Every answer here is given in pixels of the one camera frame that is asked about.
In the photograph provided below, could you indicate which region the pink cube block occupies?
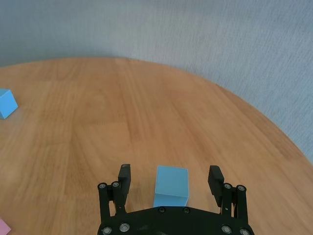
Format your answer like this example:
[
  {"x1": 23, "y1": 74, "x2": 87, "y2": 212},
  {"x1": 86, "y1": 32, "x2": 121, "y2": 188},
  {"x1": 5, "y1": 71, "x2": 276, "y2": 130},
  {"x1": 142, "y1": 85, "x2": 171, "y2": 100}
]
[{"x1": 0, "y1": 219, "x2": 12, "y2": 235}]

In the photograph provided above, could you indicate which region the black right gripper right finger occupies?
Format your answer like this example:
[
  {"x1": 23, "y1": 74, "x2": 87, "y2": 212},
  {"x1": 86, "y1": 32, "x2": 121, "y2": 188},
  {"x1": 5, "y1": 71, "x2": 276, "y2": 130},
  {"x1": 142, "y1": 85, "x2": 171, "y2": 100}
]
[{"x1": 207, "y1": 165, "x2": 250, "y2": 223}]

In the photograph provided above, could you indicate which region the light blue cube block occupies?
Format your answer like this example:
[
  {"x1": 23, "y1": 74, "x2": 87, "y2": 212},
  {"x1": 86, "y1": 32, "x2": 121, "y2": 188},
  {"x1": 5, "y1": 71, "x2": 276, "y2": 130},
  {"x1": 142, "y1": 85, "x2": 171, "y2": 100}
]
[
  {"x1": 153, "y1": 165, "x2": 190, "y2": 209},
  {"x1": 0, "y1": 89, "x2": 19, "y2": 120}
]

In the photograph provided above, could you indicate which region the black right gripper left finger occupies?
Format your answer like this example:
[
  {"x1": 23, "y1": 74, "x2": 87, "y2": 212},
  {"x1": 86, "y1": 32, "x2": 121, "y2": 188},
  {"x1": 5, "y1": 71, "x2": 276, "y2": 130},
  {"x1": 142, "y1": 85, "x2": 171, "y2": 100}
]
[{"x1": 97, "y1": 164, "x2": 133, "y2": 221}]

